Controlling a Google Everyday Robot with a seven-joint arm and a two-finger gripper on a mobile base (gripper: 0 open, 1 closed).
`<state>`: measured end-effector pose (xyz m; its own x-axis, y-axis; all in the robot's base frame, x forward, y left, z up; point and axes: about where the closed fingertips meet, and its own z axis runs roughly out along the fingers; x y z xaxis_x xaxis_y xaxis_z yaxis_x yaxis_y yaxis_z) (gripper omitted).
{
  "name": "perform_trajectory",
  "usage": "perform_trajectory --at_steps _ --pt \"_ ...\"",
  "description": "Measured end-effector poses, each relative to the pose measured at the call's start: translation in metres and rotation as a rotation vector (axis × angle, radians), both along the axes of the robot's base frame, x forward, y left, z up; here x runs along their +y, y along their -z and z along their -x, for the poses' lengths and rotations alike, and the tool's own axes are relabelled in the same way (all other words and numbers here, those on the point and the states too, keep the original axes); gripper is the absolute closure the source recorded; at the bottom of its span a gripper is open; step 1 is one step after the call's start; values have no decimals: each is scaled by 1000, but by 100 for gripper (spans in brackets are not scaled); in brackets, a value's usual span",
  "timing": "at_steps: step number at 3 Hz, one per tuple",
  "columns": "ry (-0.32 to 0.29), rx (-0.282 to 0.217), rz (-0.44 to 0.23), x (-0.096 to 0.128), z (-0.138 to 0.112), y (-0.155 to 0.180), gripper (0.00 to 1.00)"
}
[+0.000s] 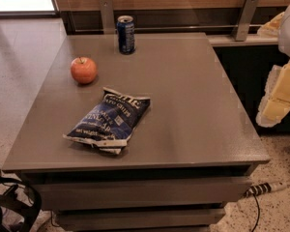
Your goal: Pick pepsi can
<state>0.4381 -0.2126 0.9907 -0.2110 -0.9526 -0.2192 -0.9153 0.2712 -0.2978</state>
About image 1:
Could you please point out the black white striped cable plug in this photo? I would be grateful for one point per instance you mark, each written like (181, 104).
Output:
(264, 188)

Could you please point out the metal bracket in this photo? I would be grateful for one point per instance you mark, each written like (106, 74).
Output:
(241, 29)
(107, 16)

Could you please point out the red apple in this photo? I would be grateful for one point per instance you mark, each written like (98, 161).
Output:
(84, 70)

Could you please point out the blue potato chips bag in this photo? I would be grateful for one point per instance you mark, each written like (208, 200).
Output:
(111, 123)

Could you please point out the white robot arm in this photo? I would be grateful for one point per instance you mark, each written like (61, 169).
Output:
(275, 104)

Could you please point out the right metal bracket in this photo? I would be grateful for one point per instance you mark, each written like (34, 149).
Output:
(241, 29)

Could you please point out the horizontal metal rail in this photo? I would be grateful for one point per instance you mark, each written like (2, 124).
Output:
(181, 28)

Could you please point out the blue pepsi can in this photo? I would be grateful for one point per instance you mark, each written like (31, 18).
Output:
(125, 32)

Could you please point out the left metal bracket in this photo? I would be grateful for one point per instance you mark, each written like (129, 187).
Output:
(107, 16)

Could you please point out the grey table with drawers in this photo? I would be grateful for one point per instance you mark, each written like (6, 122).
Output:
(192, 152)

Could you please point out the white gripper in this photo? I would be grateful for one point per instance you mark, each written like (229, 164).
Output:
(276, 99)

